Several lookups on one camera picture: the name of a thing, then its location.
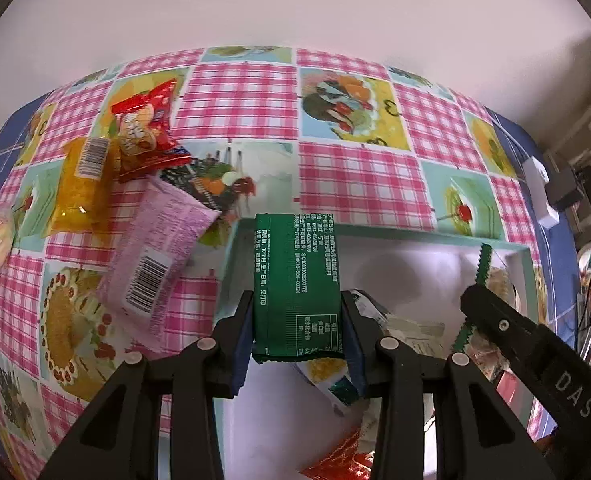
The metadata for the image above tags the pink snack packet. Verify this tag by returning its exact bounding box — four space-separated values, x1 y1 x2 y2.
96 177 221 366

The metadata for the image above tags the white box with teal rim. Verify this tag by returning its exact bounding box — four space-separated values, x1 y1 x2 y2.
158 217 551 480

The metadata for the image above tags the grey box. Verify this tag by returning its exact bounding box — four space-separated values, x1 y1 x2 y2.
545 165 583 211

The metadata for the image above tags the white and green snack packet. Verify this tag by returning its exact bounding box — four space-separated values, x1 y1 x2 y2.
295 290 391 413

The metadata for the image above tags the clear packet with green edge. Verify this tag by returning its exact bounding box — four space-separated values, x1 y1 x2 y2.
450 244 526 376

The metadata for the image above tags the small red snack packet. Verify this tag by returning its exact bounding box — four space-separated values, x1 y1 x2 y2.
112 77 192 183

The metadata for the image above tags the large red snack packet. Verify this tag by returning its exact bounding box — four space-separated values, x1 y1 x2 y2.
300 420 376 480

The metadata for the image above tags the white power adapter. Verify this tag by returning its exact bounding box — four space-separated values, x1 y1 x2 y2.
521 157 560 226

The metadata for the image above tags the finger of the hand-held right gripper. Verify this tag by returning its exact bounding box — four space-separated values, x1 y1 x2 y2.
459 285 591 426

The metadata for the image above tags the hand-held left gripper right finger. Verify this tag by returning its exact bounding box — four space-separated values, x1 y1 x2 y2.
340 291 546 480

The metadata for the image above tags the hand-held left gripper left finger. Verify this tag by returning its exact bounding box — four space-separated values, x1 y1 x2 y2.
38 304 255 480

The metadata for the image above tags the yellow snack packet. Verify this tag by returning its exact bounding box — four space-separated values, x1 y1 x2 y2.
46 136 121 236

